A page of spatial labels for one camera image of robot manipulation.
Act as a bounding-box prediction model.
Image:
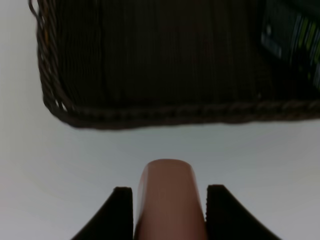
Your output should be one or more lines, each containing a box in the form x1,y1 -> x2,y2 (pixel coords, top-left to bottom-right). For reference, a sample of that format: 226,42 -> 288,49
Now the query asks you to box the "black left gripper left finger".
73,187 -> 133,240

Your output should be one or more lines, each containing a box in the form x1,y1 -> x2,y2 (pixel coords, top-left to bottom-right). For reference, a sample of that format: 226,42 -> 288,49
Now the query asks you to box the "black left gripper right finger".
205,185 -> 279,240

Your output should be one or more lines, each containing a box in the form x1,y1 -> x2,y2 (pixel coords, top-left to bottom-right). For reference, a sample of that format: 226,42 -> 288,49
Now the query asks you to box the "pink bottle white cap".
134,159 -> 208,240

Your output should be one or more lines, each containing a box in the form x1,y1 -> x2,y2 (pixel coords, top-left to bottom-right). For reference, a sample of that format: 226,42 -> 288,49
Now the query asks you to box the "dark grey pump bottle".
259,0 -> 320,90

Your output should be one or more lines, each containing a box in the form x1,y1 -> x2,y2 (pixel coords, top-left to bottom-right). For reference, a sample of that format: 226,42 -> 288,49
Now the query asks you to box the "dark brown wicker basket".
28,0 -> 320,130

